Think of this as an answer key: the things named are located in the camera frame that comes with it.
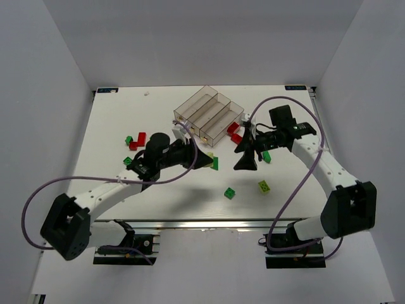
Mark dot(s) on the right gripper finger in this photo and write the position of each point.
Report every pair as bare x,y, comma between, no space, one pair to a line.
247,161
246,142

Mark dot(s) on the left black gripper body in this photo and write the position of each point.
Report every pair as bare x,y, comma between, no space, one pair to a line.
192,152

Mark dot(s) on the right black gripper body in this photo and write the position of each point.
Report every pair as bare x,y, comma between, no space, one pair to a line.
252,144

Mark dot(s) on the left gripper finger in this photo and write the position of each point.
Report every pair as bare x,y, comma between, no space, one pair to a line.
183,145
202,160

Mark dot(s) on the red curved lego brick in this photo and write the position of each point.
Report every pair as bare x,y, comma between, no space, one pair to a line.
236,138

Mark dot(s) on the green sloped lego brick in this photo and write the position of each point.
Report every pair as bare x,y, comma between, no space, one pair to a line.
266,157

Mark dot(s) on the red square lego brick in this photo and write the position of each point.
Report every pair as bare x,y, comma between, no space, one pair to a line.
233,128

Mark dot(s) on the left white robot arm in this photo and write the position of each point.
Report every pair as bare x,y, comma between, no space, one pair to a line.
70,226

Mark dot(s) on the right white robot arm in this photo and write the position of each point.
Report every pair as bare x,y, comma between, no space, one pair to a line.
351,204

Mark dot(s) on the long green lego brick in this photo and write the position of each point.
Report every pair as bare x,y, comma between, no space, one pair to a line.
215,164

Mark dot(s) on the red L lego stack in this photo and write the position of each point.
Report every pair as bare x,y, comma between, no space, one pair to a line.
140,142

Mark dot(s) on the lime lego brick right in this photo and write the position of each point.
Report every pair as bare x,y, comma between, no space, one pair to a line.
263,187

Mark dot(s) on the green flat lego left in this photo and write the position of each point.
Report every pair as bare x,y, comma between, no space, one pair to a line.
127,161

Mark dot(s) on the near clear plastic bin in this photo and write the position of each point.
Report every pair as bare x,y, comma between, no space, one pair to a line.
214,130

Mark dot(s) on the clear plastic bin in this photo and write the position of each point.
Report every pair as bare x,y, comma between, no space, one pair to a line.
194,103
214,130
204,110

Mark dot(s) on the small green lego far left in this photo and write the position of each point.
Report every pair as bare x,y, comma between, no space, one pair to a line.
128,140

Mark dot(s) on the green lego brick bottom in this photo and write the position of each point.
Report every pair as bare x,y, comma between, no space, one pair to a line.
229,193

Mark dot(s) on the far clear plastic bin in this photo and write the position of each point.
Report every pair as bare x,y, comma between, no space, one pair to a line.
194,103

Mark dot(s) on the right blue label sticker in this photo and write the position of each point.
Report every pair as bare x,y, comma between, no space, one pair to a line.
295,87

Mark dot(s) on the blue label sticker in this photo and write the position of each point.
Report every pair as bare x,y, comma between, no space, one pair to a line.
107,90
295,87

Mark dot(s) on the middle clear plastic bin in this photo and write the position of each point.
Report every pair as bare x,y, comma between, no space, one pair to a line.
204,110

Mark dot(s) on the left blue label sticker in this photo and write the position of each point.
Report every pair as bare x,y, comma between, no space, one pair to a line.
107,90

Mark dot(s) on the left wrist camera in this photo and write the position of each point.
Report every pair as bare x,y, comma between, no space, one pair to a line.
179,132

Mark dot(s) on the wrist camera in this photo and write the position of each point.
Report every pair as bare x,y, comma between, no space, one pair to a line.
246,118
179,132

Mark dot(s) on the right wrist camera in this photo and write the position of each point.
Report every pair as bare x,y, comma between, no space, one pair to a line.
246,118

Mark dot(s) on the aluminium front rail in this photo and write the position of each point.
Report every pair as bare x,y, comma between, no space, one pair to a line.
201,224

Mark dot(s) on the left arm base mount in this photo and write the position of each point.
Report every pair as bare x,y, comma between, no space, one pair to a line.
117,243

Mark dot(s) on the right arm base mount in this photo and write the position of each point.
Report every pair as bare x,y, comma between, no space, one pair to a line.
310,257

